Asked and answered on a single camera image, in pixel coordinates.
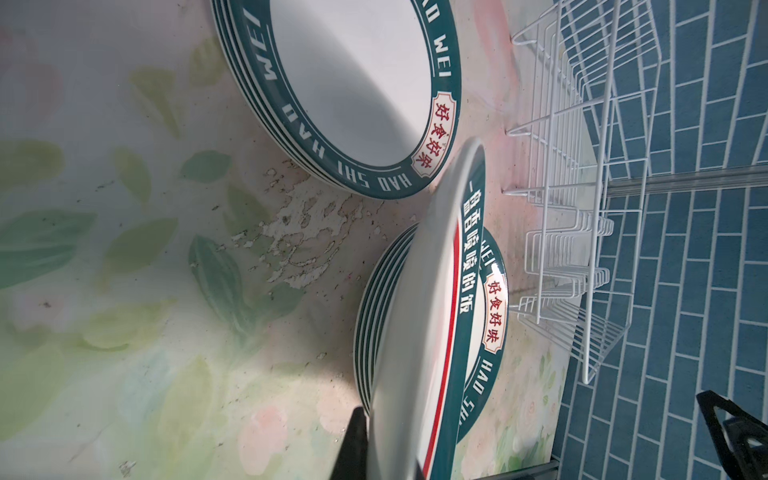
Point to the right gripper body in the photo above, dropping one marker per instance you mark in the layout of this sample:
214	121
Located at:
739	439

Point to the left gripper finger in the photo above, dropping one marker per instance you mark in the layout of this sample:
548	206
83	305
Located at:
351	462

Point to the white plate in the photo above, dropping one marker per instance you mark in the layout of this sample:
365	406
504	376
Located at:
420	372
363	95
489	325

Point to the white wire dish rack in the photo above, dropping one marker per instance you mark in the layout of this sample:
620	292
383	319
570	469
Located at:
595	78

